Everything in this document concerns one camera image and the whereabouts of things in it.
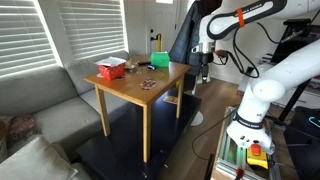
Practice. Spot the white paper sheet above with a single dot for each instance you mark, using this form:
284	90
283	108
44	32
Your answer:
111	61

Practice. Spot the white round floor disc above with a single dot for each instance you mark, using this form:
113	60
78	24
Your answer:
197	120

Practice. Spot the small black flat device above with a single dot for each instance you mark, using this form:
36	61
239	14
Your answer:
144	63

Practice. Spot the red gift box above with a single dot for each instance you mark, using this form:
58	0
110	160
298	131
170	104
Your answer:
111	72

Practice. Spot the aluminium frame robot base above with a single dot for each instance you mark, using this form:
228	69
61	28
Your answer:
230	166

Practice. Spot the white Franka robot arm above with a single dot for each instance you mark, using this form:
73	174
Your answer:
293	70

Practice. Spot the black low platform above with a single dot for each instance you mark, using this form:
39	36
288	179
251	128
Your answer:
126	150

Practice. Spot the wooden square table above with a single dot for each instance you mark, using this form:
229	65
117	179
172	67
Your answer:
133	87

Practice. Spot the black equipment stand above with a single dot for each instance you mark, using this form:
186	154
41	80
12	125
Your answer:
296	40

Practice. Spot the black bag with teal logo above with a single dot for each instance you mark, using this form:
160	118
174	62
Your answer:
300	150

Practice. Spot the grey sofa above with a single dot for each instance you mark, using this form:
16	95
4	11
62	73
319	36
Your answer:
56	120

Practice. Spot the small dark bowl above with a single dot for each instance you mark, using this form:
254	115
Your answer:
130	67

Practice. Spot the yellow pole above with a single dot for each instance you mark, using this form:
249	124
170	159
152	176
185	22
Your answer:
159	43

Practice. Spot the light grey cushion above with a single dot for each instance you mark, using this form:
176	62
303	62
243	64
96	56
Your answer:
33	160

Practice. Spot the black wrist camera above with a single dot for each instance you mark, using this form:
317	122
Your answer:
221	53

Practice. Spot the dark blue puffer jacket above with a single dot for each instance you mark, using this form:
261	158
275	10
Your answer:
185	43

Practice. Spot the green plastic container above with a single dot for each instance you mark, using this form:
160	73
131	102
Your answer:
160	60

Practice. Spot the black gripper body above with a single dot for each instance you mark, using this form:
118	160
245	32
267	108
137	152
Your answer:
206	58

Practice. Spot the small blue item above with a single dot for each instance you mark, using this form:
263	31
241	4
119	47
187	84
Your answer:
151	67

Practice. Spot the white door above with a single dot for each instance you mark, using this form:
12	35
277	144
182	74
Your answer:
163	20

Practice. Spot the floral cushion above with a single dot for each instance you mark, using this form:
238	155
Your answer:
23	128

